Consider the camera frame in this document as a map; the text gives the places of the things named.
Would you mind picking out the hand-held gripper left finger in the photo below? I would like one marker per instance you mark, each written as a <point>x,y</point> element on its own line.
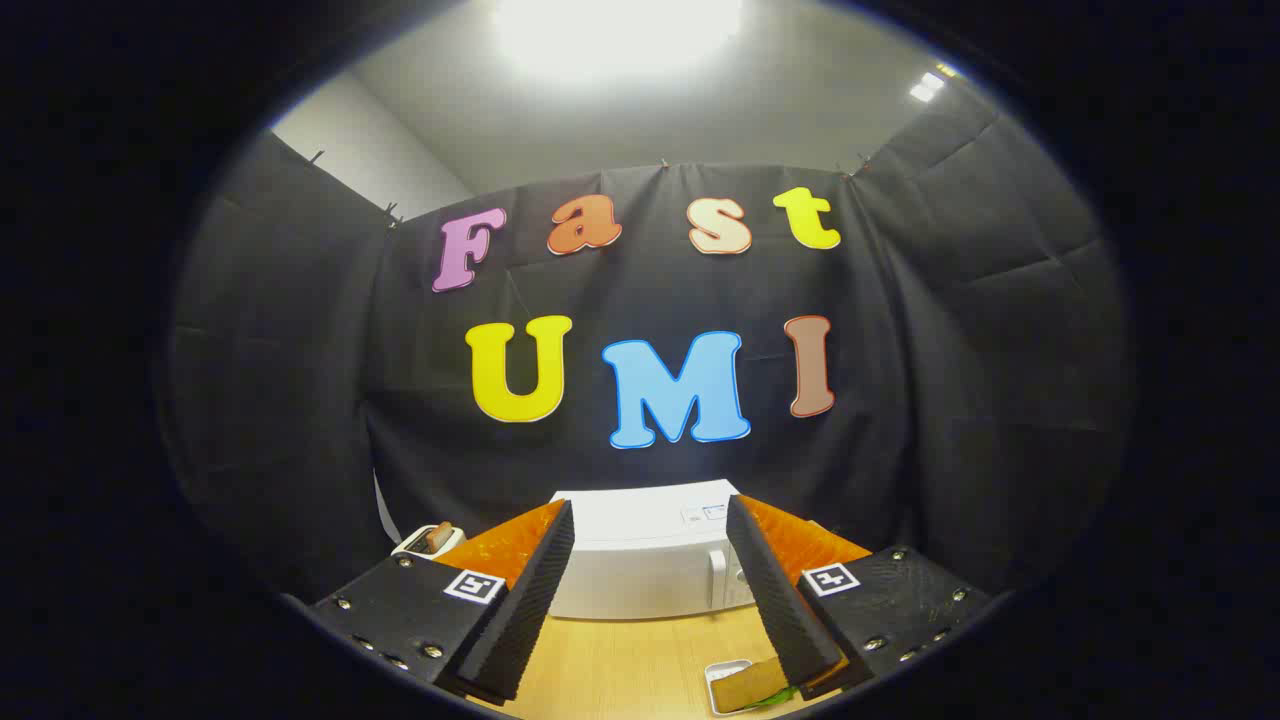
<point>540,590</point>

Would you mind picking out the white microwave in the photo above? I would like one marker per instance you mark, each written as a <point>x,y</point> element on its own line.
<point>640,560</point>

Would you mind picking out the cream toaster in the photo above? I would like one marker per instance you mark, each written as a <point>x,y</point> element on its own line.
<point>412,545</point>

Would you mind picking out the small white dish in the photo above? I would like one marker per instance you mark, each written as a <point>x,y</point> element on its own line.
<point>722,670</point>

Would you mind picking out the large ceiling light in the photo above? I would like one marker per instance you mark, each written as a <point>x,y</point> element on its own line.
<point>620,35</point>

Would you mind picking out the small ceiling light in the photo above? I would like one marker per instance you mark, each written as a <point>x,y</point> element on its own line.
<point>928,85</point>

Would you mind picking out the brown bread lettuce sandwich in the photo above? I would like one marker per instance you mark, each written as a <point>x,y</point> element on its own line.
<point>745,688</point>

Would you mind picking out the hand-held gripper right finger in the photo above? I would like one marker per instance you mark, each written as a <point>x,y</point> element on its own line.
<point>775,600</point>

